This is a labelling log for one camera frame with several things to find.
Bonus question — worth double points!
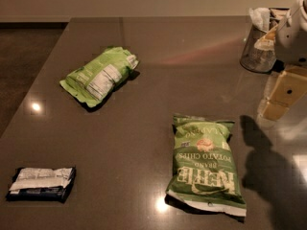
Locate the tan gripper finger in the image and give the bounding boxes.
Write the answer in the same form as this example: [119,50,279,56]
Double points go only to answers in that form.
[260,65,307,121]
[254,26,277,51]

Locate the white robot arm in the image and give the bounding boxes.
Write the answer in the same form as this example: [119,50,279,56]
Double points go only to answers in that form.
[254,0,307,121]

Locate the green Kettle jalapeno chip bag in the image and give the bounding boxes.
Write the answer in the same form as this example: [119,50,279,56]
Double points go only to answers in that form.
[166,114,247,218]

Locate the light green chip bag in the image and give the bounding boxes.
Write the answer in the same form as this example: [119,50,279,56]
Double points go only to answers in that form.
[59,47,139,108]

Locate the metal mesh cup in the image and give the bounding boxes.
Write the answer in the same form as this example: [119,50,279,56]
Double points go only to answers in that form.
[240,26,276,73]

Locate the white packets in cup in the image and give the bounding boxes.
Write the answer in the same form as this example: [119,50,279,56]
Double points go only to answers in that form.
[248,8,271,32]

